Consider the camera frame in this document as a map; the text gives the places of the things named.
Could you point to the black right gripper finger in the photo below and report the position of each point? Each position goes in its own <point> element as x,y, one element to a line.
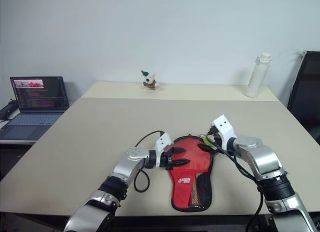
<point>206,147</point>

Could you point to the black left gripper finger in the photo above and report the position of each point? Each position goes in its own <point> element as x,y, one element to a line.
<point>180,162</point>
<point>177,150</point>

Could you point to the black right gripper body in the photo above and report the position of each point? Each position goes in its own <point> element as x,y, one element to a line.
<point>215,137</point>

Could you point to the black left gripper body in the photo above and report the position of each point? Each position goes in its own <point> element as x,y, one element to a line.
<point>166,160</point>

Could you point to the red black paddle case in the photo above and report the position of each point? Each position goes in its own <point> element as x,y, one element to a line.
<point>190,157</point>

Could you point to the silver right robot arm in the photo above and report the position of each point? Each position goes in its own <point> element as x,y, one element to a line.
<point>262,157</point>

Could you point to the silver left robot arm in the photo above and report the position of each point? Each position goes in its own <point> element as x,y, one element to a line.
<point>125,167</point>

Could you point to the white water bottle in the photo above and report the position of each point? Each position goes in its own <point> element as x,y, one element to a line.
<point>256,77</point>

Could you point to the white plush dog toy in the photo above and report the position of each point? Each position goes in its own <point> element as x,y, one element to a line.
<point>149,81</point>

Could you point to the black office chair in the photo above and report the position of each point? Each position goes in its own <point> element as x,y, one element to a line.
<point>305,92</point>

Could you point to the open grey laptop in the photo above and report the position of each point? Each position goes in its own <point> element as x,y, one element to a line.
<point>37,102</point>

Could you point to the black box device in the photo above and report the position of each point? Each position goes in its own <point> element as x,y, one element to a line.
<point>7,109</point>

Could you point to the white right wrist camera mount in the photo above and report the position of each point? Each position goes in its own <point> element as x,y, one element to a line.
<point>222,127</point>

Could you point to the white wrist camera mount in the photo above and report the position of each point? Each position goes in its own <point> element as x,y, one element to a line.
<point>222,127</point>
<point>162,142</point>

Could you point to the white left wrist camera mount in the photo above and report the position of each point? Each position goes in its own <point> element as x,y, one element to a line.
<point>162,142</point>

